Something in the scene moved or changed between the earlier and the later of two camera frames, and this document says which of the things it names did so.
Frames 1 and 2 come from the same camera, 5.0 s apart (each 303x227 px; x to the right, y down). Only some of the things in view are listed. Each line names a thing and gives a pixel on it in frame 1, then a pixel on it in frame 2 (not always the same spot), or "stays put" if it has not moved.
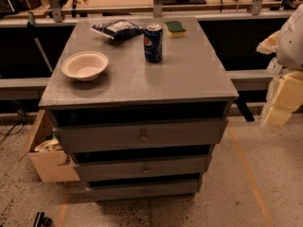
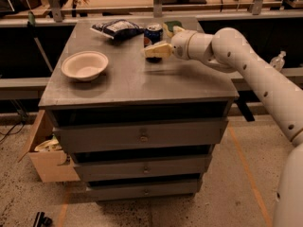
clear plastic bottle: x=274 y=67 stays put
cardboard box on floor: x=45 y=151 stays put
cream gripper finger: x=269 y=44 to x=176 y=29
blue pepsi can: x=152 y=36 stays put
